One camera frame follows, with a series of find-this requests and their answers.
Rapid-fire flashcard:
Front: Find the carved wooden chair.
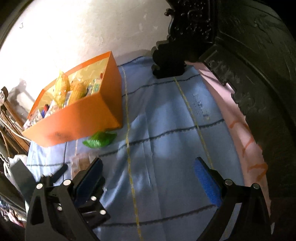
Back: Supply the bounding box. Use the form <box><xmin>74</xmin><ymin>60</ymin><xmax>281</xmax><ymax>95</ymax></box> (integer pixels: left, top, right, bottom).
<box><xmin>0</xmin><ymin>86</ymin><xmax>30</xmax><ymax>156</ymax></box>

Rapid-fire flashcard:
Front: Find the blue checked tablecloth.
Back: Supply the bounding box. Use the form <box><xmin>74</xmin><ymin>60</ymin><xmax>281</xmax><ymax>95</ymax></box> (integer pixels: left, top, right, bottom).
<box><xmin>25</xmin><ymin>56</ymin><xmax>245</xmax><ymax>241</ymax></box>

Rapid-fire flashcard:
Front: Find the pile of snack packets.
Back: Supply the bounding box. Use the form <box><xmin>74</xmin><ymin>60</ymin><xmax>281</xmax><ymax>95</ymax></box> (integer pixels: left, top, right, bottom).
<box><xmin>23</xmin><ymin>70</ymin><xmax>103</xmax><ymax>130</ymax></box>

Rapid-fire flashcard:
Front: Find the clear brown snack packet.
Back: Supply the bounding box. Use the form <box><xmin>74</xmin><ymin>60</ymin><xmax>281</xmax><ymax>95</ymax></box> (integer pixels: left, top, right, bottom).
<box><xmin>69</xmin><ymin>152</ymin><xmax>93</xmax><ymax>179</ymax></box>

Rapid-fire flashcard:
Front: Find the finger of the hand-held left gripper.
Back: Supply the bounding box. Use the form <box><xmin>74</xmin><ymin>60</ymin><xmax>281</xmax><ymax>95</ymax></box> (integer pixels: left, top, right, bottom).
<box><xmin>79</xmin><ymin>176</ymin><xmax>111</xmax><ymax>229</ymax></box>
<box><xmin>49</xmin><ymin>164</ymin><xmax>69</xmax><ymax>183</ymax></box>

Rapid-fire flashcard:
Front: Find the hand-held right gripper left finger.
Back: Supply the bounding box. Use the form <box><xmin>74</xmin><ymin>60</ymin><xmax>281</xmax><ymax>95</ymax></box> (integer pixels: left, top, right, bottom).
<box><xmin>25</xmin><ymin>158</ymin><xmax>104</xmax><ymax>241</ymax></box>

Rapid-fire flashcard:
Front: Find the orange cardboard box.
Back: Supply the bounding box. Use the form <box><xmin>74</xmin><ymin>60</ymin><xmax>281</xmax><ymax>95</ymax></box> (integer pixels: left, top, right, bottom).
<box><xmin>22</xmin><ymin>51</ymin><xmax>123</xmax><ymax>147</ymax></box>

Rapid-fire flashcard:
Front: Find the bright green snack bag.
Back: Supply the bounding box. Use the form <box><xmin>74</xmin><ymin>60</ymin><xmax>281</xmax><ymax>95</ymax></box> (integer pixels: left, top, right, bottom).
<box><xmin>83</xmin><ymin>130</ymin><xmax>117</xmax><ymax>149</ymax></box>

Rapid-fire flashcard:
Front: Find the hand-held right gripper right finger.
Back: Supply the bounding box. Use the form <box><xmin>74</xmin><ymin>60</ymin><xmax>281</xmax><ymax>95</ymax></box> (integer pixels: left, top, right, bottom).
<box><xmin>194</xmin><ymin>157</ymin><xmax>272</xmax><ymax>241</ymax></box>

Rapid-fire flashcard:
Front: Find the dark carved wooden furniture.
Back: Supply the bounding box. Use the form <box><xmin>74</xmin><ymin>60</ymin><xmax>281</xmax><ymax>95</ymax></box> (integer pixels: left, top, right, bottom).
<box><xmin>150</xmin><ymin>0</ymin><xmax>296</xmax><ymax>241</ymax></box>

